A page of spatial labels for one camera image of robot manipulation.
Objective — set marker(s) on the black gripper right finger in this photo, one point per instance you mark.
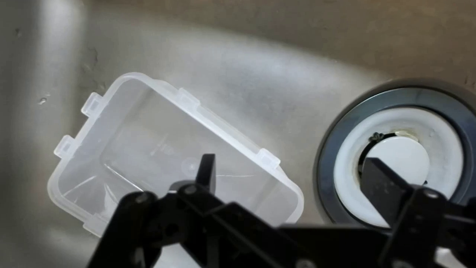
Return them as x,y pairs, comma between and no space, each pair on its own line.
425,224

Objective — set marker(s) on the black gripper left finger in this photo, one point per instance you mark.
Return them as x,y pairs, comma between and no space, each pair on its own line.
187,224

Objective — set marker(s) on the translucent rectangular plastic bowl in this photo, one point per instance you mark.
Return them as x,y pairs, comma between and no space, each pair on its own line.
148,149

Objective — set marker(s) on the round sink drain strainer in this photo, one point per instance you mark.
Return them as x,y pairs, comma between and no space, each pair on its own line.
346,164

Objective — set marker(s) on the stainless steel sink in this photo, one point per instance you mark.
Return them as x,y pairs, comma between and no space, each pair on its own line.
247,64

